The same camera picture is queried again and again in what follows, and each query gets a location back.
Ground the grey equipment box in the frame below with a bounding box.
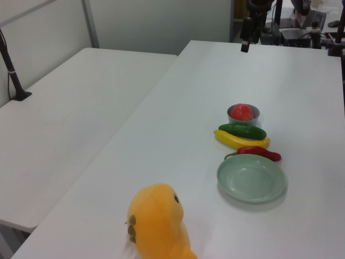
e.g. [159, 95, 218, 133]
[280, 28, 311, 46]

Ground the black keyboard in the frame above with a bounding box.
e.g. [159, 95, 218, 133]
[300, 10, 327, 30]

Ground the pale green plate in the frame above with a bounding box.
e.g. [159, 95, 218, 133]
[216, 155, 287, 204]

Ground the red apple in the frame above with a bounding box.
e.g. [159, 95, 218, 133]
[230, 103, 254, 122]

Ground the black vertical post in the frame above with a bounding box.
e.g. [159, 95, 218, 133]
[274, 0, 284, 27]

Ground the grey partition post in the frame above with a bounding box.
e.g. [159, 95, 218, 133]
[80, 0, 100, 50]

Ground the orange plush toy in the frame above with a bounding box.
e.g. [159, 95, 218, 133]
[126, 183, 199, 259]

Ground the green cucumber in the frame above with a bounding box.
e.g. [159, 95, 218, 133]
[218, 123, 267, 140]

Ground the yellow banana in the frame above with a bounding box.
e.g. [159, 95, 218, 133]
[213, 129, 271, 149]

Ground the white side table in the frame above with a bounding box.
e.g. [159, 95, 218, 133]
[0, 47, 178, 234]

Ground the red chili pepper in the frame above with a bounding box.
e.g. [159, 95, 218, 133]
[224, 146, 282, 162]

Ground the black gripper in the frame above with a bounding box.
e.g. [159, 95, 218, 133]
[240, 0, 273, 53]

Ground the grey round bowl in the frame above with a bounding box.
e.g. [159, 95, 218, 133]
[226, 104, 260, 127]

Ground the black pole with base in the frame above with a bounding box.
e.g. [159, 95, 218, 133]
[0, 28, 32, 101]

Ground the black camera stand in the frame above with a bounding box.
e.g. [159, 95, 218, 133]
[324, 16, 345, 58]

